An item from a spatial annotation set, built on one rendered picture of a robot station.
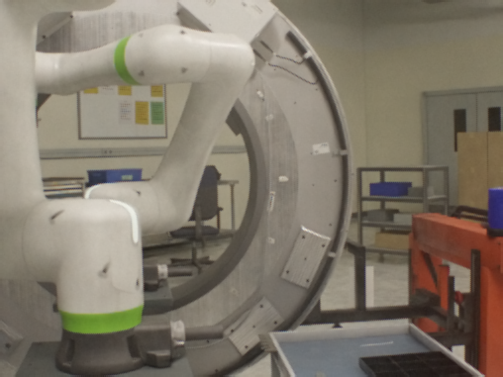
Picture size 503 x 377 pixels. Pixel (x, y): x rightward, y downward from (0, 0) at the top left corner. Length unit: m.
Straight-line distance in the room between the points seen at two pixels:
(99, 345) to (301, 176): 1.21
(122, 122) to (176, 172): 6.73
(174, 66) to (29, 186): 0.43
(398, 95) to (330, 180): 9.76
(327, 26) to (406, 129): 2.25
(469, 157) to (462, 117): 2.93
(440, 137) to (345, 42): 2.36
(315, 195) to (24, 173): 1.20
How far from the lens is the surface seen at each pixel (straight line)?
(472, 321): 2.15
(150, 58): 1.33
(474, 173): 8.25
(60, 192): 6.68
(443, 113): 11.30
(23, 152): 1.06
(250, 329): 2.09
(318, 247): 2.08
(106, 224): 0.95
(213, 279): 2.01
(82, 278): 0.96
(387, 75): 11.94
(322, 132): 2.07
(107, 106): 8.16
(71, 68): 1.61
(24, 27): 1.08
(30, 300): 2.12
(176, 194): 1.57
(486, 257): 2.08
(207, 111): 1.48
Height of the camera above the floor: 1.23
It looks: 3 degrees down
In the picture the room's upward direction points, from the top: 2 degrees counter-clockwise
